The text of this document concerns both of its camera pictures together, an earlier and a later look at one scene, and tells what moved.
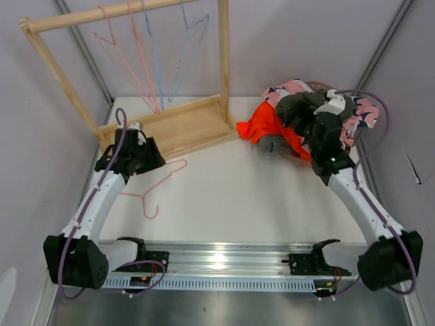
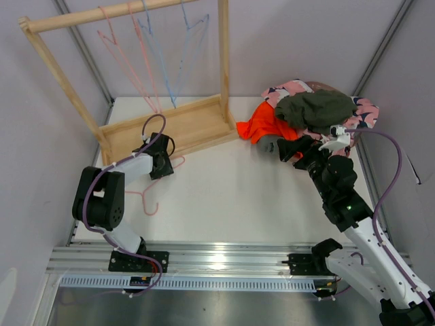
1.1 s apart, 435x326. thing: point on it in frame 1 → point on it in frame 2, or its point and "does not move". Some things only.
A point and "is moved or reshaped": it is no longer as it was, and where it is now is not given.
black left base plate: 144,256 does not move
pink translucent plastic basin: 314,86 does not move
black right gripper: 302,110 → 289,148
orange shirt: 265,120 does not move
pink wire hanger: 143,195 is moved or reshaped
